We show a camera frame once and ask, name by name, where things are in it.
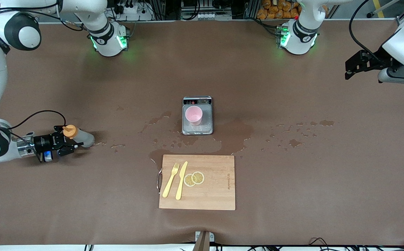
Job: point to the brown table cloth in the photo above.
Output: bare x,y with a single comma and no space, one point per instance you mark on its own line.
83,209

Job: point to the orange snack packets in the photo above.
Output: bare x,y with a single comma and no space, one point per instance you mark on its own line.
275,10

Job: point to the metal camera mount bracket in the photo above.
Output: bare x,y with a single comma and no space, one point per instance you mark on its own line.
203,242

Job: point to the yellow plastic knife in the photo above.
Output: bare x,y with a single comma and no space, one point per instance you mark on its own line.
180,184

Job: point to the white power strip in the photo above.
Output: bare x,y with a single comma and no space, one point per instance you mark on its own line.
132,9

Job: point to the yellow lemon slice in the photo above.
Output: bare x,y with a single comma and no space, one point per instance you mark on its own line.
199,177
188,181

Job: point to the translucent sauce bottle orange cap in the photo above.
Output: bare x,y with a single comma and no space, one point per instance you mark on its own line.
85,138

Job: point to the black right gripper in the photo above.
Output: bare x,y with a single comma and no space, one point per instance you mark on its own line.
43,142

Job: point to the yellow plastic fork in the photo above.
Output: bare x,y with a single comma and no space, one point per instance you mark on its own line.
169,186

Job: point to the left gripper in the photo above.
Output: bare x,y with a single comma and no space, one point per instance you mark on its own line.
377,60

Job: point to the wooden cutting board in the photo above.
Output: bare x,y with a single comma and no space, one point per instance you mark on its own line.
217,190

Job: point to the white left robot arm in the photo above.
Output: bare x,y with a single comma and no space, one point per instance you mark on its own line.
298,40

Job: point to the silver kitchen scale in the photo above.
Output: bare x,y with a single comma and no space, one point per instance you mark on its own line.
206,128

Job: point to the pink plastic cup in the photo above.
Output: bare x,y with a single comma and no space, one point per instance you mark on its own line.
193,115

